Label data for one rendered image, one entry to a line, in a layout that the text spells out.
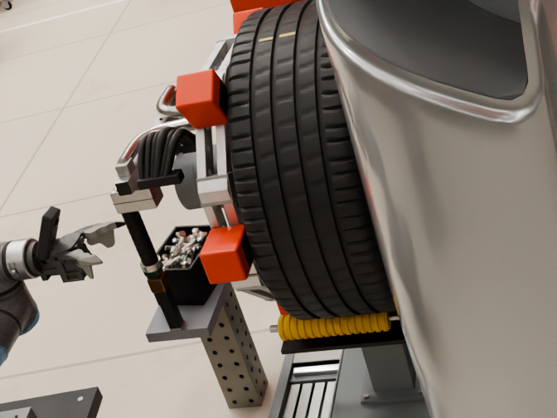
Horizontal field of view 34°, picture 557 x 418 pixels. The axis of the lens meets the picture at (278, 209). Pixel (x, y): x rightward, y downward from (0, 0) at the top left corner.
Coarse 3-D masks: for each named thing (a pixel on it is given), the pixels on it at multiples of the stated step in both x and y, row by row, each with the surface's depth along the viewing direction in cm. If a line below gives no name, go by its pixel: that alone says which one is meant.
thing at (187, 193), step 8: (216, 152) 196; (176, 160) 199; (184, 160) 198; (192, 160) 197; (216, 160) 194; (176, 168) 198; (184, 168) 197; (192, 168) 196; (216, 168) 194; (192, 176) 196; (176, 184) 197; (184, 184) 197; (192, 184) 196; (176, 192) 198; (184, 192) 198; (192, 192) 197; (184, 200) 199; (192, 200) 198; (192, 208) 202
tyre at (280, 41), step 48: (240, 48) 172; (288, 48) 168; (240, 96) 167; (288, 96) 163; (336, 96) 160; (240, 144) 165; (288, 144) 162; (336, 144) 159; (240, 192) 166; (288, 192) 163; (336, 192) 161; (288, 240) 166; (336, 240) 164; (288, 288) 174; (336, 288) 173; (384, 288) 171
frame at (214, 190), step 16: (224, 48) 191; (208, 64) 183; (224, 64) 180; (224, 80) 176; (208, 128) 177; (224, 128) 173; (208, 144) 175; (224, 144) 172; (208, 160) 174; (224, 160) 171; (208, 176) 172; (224, 176) 171; (208, 192) 171; (224, 192) 170; (208, 208) 173; (224, 224) 178; (240, 224) 174; (256, 272) 179; (240, 288) 182; (256, 288) 183
